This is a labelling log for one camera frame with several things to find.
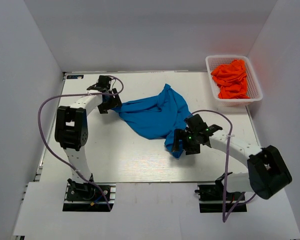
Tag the blue table label sticker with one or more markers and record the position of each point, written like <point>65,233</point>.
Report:
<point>75,77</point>

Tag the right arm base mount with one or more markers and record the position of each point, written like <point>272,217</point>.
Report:
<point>210,196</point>

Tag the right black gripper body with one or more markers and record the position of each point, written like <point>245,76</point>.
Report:
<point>193,145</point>

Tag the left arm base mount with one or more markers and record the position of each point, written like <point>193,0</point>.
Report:
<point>84,197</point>

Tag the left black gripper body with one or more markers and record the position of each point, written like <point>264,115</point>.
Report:
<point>112,102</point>

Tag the orange t shirt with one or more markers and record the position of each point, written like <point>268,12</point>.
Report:
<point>232,80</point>

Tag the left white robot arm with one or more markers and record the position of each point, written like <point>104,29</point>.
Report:
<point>71,127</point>

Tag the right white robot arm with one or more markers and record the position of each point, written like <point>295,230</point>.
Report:
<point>266,174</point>

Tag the blue t shirt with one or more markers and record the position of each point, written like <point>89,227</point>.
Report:
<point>157,117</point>

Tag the white plastic basket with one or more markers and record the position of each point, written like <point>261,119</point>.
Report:
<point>254,91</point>

